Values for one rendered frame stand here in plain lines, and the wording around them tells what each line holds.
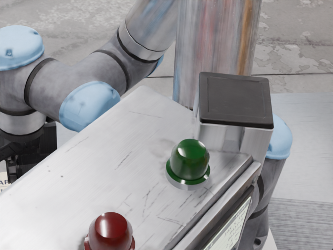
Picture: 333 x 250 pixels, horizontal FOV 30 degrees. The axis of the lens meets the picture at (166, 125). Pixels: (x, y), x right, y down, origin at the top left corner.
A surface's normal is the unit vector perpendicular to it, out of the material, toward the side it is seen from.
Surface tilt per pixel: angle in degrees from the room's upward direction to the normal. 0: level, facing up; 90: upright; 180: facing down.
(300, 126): 0
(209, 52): 84
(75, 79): 3
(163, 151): 0
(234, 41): 82
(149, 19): 84
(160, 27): 95
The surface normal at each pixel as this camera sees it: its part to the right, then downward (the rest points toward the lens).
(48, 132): 0.26, 0.68
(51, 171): 0.10, -0.72
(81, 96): -0.13, -0.36
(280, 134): 0.23, -0.81
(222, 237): 0.80, 0.46
